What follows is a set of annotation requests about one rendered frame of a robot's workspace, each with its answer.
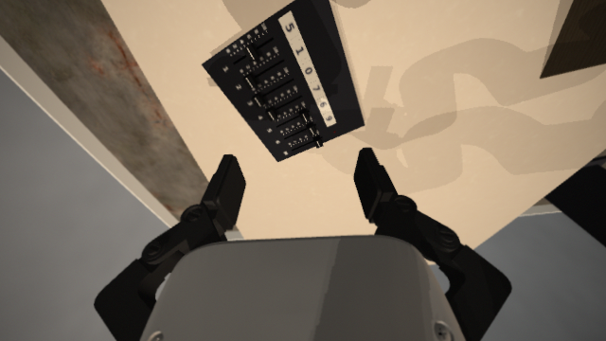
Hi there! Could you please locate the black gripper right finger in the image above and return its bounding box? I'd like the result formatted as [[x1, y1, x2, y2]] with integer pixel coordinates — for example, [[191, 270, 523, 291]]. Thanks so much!
[[353, 147, 512, 341]]

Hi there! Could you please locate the black lighting desk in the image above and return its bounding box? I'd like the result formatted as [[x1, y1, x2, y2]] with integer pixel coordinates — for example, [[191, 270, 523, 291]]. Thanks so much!
[[202, 0, 365, 163]]

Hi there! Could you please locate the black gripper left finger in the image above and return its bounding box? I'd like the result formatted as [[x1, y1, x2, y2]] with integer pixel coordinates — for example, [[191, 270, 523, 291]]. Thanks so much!
[[94, 154, 246, 341]]

